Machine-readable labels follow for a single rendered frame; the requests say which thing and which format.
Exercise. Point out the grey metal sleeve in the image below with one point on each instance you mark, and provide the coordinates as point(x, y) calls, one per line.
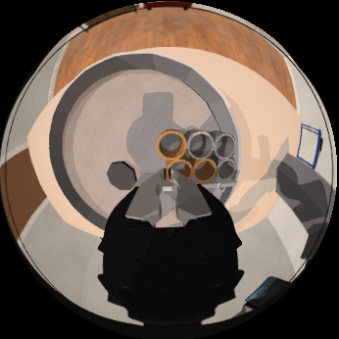
point(227, 146)
point(206, 148)
point(226, 170)

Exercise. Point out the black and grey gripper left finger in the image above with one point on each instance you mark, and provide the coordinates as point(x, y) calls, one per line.
point(141, 203)

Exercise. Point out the brown cylinder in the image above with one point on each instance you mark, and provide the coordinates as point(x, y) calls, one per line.
point(187, 170)
point(172, 154)
point(207, 172)

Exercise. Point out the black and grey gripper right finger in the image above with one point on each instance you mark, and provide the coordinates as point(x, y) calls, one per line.
point(194, 201)

